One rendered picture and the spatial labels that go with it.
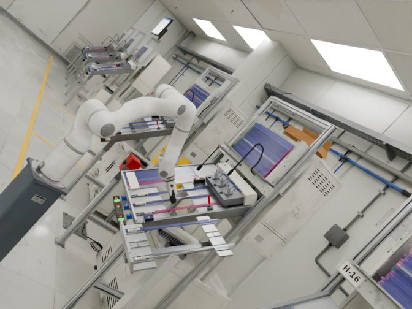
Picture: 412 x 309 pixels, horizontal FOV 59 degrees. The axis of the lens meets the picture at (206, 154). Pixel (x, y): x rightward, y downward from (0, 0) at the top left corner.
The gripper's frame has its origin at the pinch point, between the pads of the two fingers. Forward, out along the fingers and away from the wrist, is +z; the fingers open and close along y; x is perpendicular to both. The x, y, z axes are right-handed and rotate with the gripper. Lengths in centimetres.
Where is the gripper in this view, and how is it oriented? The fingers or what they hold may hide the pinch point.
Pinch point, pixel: (173, 199)
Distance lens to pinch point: 230.7
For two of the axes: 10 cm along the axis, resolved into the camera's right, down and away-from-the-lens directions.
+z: 1.2, 8.9, 4.3
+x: -9.4, 2.4, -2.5
